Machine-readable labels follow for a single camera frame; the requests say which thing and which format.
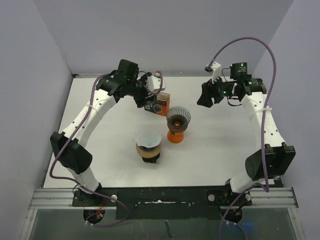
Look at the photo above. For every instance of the orange coffee filter box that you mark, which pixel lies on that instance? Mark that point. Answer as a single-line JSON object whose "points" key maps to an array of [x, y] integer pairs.
{"points": [[160, 105]]}

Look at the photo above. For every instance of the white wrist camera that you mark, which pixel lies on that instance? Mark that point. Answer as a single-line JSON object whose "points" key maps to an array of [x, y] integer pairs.
{"points": [[215, 69], [155, 83]]}

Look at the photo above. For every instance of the orange glass carafe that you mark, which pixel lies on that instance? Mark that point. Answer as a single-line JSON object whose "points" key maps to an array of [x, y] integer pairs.
{"points": [[175, 137]]}

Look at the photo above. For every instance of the light wooden ring holder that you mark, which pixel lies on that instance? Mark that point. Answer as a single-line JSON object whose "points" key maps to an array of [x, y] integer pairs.
{"points": [[148, 154]]}

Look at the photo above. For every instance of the white paper coffee filter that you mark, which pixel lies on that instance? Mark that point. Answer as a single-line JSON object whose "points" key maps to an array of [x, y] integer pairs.
{"points": [[147, 138]]}

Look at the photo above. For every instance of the dark wooden ring holder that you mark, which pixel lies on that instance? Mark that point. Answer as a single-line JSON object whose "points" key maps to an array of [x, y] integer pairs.
{"points": [[177, 127]]}

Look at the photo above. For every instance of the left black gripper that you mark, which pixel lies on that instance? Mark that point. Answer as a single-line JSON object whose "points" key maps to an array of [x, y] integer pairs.
{"points": [[141, 100]]}

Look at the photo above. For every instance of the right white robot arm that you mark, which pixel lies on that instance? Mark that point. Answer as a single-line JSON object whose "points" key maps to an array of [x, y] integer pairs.
{"points": [[273, 155]]}

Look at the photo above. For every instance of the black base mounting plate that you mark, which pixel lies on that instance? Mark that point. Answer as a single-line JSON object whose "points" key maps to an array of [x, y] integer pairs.
{"points": [[164, 203]]}

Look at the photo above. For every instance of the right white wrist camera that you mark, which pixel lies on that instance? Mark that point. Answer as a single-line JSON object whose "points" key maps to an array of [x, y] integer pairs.
{"points": [[215, 69]]}

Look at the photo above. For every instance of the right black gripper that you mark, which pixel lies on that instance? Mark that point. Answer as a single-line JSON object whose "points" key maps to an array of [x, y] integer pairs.
{"points": [[208, 91]]}

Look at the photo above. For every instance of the grey glass dripper cone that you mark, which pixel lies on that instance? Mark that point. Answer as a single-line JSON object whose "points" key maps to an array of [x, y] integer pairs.
{"points": [[178, 116]]}

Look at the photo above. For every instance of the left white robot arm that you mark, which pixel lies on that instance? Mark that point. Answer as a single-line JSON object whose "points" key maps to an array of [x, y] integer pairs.
{"points": [[69, 146]]}

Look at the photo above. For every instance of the blue glass dripper cone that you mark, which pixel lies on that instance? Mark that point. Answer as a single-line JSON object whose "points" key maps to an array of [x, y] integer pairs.
{"points": [[146, 148]]}

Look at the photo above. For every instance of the dark green glass dripper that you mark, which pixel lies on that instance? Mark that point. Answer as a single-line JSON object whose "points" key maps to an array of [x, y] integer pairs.
{"points": [[151, 160]]}

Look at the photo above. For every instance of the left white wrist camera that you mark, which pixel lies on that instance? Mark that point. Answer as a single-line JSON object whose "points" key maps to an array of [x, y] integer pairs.
{"points": [[155, 83]]}

